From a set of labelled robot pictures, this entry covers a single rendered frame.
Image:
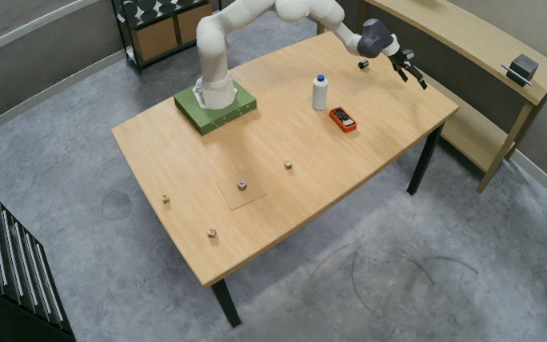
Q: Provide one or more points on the orange digital multimeter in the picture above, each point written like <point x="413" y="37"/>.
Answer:
<point x="342" y="119"/>

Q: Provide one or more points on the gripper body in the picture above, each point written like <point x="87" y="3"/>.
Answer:
<point x="398" y="57"/>

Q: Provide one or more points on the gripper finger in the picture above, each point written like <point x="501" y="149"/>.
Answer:
<point x="401" y="73"/>
<point x="411" y="69"/>

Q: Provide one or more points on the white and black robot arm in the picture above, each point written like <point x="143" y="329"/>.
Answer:
<point x="218" y="93"/>

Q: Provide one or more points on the white bottle with blue cap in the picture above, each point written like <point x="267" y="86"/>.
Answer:
<point x="320" y="86"/>

